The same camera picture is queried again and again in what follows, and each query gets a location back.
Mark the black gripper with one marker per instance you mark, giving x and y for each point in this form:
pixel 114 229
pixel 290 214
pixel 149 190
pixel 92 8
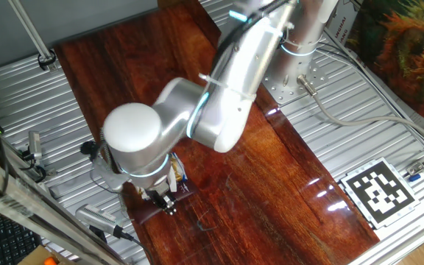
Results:
pixel 158 193

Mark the maroon telephone handset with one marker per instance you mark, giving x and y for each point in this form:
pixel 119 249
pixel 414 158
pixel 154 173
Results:
pixel 149 215

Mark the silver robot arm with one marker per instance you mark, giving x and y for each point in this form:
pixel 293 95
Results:
pixel 134 132

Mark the gold tissue pack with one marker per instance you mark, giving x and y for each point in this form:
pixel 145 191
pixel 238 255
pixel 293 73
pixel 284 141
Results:
pixel 180 169

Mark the glossy brown wooden board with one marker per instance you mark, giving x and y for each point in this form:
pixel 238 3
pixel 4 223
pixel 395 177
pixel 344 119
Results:
pixel 263 184

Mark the small orange object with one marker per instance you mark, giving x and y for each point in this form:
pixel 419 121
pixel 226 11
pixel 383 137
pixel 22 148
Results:
pixel 50 261

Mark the black keyboard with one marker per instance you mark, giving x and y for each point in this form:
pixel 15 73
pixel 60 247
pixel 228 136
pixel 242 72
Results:
pixel 9 239

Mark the black pole clamp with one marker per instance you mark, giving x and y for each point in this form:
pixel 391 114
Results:
pixel 46 63

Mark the black white marker board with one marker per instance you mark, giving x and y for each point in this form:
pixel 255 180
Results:
pixel 379 193

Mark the metal stand pole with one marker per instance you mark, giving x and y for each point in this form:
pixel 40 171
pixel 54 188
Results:
pixel 31 33

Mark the small blue object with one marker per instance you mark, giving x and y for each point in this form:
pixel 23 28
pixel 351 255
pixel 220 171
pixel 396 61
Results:
pixel 415 177

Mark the white printed carton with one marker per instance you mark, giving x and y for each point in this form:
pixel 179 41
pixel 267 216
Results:
pixel 341 20

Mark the colourful printed poster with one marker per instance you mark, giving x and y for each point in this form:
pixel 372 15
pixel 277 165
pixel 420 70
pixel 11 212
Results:
pixel 407 55

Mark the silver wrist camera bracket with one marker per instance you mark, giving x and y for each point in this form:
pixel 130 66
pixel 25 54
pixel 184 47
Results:
pixel 110 176

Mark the silver finned camera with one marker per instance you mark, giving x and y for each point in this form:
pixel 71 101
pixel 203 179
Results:
pixel 98 219

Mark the black wrist-mounted camera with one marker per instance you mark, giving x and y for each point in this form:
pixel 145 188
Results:
pixel 90 148

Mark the grey metal frame bar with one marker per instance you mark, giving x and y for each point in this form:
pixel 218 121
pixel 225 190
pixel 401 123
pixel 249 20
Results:
pixel 31 217

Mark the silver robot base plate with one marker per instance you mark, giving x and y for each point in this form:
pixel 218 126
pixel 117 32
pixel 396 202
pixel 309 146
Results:
pixel 289 92

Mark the small metal bracket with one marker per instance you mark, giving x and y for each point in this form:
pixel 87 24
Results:
pixel 415 168

